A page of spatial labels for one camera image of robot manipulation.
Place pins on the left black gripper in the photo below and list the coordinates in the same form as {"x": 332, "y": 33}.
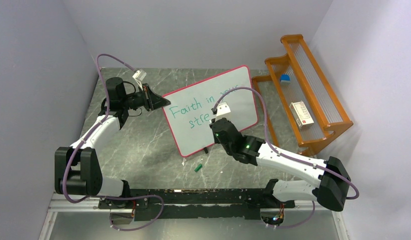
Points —
{"x": 150, "y": 97}

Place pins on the pink-framed whiteboard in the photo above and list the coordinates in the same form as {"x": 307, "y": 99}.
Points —
{"x": 190, "y": 109}

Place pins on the green marker cap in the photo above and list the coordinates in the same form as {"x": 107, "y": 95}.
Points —
{"x": 198, "y": 168}

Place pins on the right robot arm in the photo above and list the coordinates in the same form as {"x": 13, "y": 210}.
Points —
{"x": 324, "y": 181}

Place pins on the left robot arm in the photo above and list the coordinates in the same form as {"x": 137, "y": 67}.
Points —
{"x": 76, "y": 168}

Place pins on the blue eraser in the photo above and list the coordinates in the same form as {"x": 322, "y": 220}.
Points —
{"x": 285, "y": 79}

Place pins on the orange wooden tiered rack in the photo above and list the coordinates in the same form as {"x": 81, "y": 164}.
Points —
{"x": 310, "y": 85}

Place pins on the white red box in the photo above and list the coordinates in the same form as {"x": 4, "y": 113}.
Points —
{"x": 301, "y": 114}

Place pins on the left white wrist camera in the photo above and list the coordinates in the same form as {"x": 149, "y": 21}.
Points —
{"x": 139, "y": 76}

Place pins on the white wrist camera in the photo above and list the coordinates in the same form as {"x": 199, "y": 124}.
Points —
{"x": 139, "y": 76}
{"x": 222, "y": 111}

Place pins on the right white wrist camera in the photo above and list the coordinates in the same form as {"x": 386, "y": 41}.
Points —
{"x": 222, "y": 111}

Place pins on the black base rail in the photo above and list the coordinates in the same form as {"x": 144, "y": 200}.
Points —
{"x": 244, "y": 203}

